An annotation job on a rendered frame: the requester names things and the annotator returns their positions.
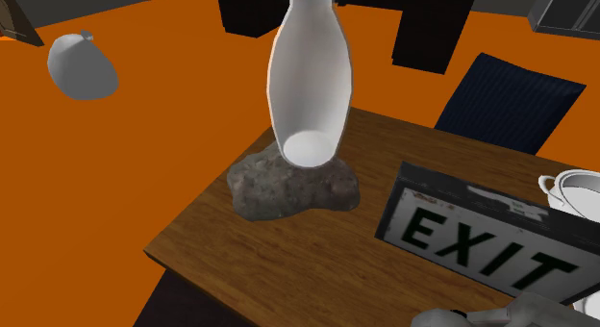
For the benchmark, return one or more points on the grey rock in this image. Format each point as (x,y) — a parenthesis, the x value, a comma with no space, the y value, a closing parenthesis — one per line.
(286,190)

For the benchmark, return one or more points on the grey cabinet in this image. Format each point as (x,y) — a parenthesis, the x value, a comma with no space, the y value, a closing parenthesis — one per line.
(565,9)

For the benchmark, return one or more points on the black-framed white sign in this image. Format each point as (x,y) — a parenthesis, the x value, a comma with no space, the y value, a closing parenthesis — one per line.
(473,241)

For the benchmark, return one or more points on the tall white vase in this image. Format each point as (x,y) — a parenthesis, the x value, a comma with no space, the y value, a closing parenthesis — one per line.
(309,77)

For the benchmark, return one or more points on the brown wooden door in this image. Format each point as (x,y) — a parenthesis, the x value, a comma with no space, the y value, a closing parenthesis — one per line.
(16,16)

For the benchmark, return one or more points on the dark blue chair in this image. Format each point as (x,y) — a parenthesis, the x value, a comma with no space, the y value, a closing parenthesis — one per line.
(508,103)

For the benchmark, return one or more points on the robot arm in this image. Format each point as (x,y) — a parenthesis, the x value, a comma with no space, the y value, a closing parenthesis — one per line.
(520,314)

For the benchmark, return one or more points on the black furniture block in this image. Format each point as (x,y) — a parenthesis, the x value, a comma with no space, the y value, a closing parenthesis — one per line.
(429,30)
(251,9)

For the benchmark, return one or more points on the wooden table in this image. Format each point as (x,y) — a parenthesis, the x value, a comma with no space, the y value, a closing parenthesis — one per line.
(300,265)

